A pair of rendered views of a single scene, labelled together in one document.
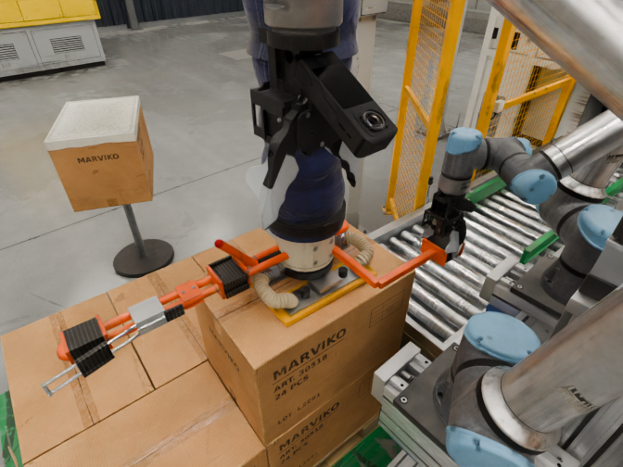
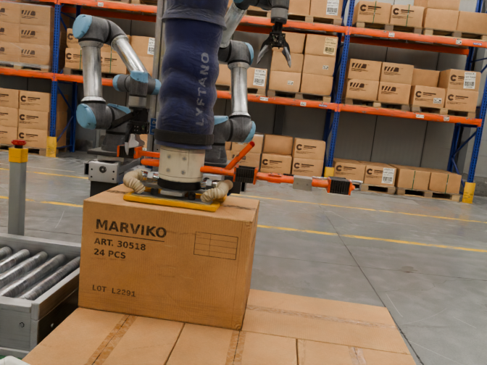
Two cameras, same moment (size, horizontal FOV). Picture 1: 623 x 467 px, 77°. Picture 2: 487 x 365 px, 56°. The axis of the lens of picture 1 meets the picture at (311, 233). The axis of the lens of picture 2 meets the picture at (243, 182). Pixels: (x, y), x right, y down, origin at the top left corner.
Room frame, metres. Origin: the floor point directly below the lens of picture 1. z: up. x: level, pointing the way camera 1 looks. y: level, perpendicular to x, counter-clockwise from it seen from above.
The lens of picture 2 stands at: (2.06, 1.37, 1.32)
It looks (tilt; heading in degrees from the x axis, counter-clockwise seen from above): 9 degrees down; 222
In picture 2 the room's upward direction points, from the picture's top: 6 degrees clockwise
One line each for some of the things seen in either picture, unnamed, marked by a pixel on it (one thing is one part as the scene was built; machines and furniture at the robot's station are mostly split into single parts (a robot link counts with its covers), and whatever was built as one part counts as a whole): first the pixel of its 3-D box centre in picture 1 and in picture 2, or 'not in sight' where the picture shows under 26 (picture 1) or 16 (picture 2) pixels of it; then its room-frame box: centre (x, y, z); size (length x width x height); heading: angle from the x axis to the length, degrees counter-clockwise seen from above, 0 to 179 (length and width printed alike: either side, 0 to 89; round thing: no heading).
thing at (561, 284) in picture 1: (578, 275); (117, 140); (0.76, -0.70, 1.09); 0.15 x 0.15 x 0.10
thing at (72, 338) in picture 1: (86, 339); (338, 185); (0.56, 0.50, 1.07); 0.08 x 0.07 x 0.05; 127
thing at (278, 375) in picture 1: (304, 317); (175, 249); (0.92, 0.02, 0.74); 0.60 x 0.40 x 0.40; 127
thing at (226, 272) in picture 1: (228, 276); (246, 174); (0.77, 0.22, 1.07); 0.10 x 0.08 x 0.06; 37
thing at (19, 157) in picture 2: not in sight; (15, 242); (1.10, -1.04, 0.50); 0.07 x 0.07 x 1.00; 38
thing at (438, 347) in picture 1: (378, 301); (80, 275); (1.15, -0.28, 0.58); 0.70 x 0.03 x 0.06; 38
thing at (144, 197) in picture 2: not in sight; (172, 197); (0.99, 0.07, 0.97); 0.34 x 0.10 x 0.05; 127
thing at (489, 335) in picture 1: (494, 356); (216, 128); (0.42, -0.32, 1.20); 0.13 x 0.12 x 0.14; 157
